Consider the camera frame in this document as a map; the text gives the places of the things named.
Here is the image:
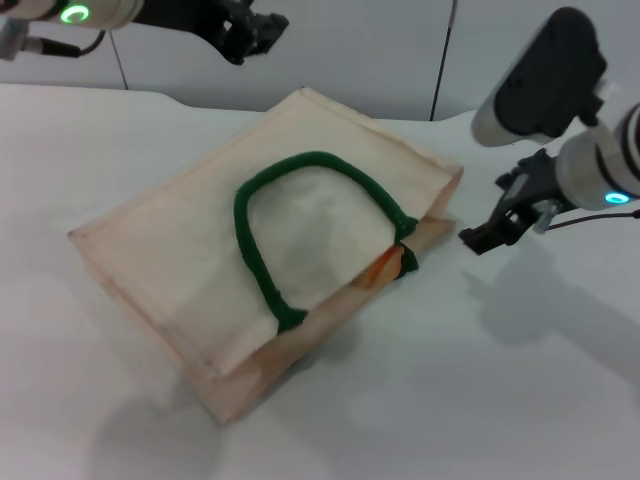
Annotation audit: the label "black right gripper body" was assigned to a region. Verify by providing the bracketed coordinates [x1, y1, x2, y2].
[494, 148, 566, 211]

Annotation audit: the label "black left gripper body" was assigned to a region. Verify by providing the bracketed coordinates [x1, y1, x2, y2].
[132, 0, 237, 52]

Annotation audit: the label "orange striped long bread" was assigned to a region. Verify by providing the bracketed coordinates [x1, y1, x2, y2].
[356, 246, 404, 291]

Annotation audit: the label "beige tote bag green handles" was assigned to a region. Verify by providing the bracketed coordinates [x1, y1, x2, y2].
[67, 86, 465, 427]

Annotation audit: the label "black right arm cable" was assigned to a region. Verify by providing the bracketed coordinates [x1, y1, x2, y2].
[533, 198, 640, 235]

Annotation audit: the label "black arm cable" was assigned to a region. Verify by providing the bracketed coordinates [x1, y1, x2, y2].
[533, 198, 640, 235]
[0, 28, 110, 62]

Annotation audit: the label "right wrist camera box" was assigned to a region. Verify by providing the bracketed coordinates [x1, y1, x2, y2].
[471, 6, 609, 148]

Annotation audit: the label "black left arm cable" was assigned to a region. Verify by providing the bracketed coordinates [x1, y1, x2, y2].
[0, 28, 110, 62]

